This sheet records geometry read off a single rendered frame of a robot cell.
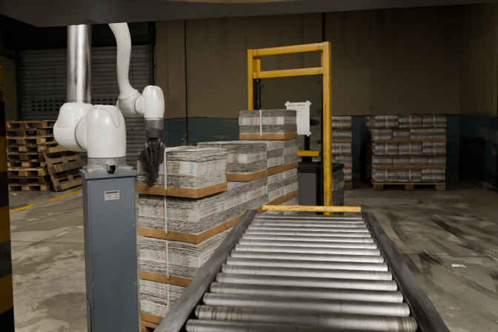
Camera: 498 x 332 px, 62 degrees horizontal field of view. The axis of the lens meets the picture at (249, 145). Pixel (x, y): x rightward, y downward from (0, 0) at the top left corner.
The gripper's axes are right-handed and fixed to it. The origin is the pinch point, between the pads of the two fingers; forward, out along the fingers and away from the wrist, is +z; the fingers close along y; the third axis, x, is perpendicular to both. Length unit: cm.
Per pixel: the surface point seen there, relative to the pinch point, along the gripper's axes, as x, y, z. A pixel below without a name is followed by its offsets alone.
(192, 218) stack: -7.7, -15.9, 23.2
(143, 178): -4.8, 11.7, 4.4
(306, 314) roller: 81, -104, 16
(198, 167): -7.4, -20.6, -2.2
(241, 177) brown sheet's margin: -63, -15, 10
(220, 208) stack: -30.0, -18.8, 22.5
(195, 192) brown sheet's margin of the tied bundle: -4.2, -20.3, 9.6
